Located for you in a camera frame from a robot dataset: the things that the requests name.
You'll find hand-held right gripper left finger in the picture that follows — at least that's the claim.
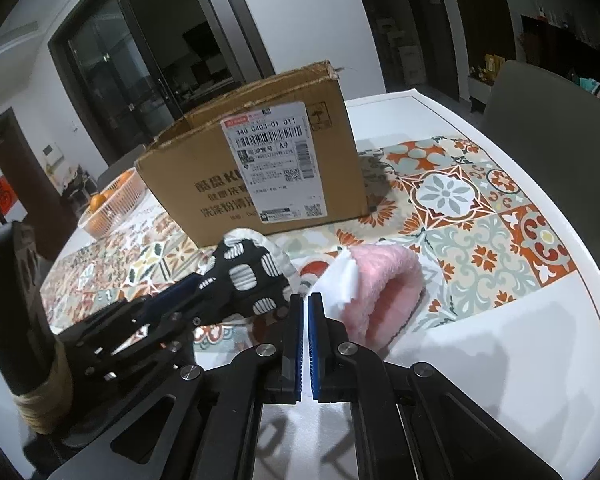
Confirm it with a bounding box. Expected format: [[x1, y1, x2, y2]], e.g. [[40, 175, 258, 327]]
[[45, 294, 305, 480]]

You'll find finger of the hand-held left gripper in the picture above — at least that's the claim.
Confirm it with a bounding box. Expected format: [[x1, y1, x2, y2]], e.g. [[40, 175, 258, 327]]
[[145, 305, 291, 348], [87, 274, 216, 331]]

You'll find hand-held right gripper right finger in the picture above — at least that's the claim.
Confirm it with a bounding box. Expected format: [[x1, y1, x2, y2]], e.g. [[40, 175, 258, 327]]
[[307, 292, 563, 480]]

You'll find black dotted cloth pouch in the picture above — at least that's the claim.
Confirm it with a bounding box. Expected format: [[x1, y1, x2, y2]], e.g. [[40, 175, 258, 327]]
[[197, 228, 301, 317]]

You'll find white tissue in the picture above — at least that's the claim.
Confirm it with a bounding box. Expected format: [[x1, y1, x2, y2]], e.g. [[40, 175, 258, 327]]
[[307, 255, 361, 321]]

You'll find cardboard box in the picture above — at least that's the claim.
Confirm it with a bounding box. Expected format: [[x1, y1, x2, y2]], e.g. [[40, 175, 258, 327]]
[[134, 60, 376, 250]]

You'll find white fruit basket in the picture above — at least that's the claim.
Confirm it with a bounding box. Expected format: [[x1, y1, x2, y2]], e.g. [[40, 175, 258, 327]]
[[77, 170, 153, 241]]

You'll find brown wooden door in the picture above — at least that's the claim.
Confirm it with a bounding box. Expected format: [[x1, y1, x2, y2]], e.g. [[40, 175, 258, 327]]
[[0, 109, 76, 261]]

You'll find grey dining chair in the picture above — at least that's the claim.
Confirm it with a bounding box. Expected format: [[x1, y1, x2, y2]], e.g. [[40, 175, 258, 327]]
[[97, 145, 147, 196], [480, 60, 600, 271]]

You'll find white shoe rack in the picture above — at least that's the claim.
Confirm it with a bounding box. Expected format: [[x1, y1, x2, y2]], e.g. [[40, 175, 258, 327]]
[[65, 165, 92, 207]]

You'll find patterned table runner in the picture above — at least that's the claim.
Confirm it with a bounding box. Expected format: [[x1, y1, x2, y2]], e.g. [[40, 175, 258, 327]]
[[40, 135, 578, 341]]

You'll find dark sliding glass door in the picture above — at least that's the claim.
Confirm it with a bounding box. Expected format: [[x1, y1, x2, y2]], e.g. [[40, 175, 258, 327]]
[[47, 0, 276, 161]]

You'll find dark display shelf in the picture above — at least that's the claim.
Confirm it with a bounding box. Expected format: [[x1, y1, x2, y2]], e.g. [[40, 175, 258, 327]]
[[517, 14, 600, 86]]

